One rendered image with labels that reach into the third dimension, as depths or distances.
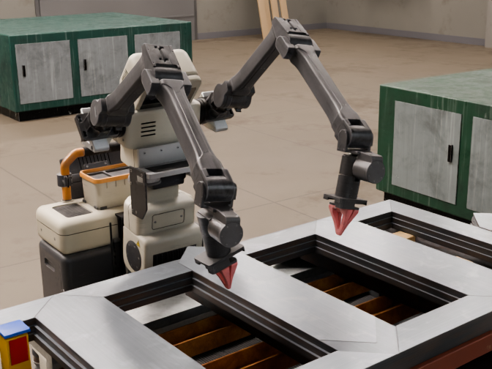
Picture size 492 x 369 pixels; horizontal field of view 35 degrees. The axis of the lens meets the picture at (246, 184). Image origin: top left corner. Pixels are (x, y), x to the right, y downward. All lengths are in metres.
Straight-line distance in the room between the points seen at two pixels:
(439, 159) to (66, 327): 3.47
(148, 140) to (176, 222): 0.31
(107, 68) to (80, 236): 6.03
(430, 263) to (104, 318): 0.89
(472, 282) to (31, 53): 6.72
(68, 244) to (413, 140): 2.90
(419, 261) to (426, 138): 2.87
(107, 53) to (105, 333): 7.00
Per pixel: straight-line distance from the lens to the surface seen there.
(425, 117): 5.04
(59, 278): 2.85
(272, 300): 1.96
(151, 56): 2.00
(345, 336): 1.80
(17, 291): 4.30
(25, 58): 8.33
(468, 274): 2.17
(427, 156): 5.07
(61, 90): 8.52
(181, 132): 1.85
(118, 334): 1.83
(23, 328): 1.86
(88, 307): 1.97
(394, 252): 2.28
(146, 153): 2.48
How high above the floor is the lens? 1.70
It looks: 17 degrees down
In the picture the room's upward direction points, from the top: 1 degrees counter-clockwise
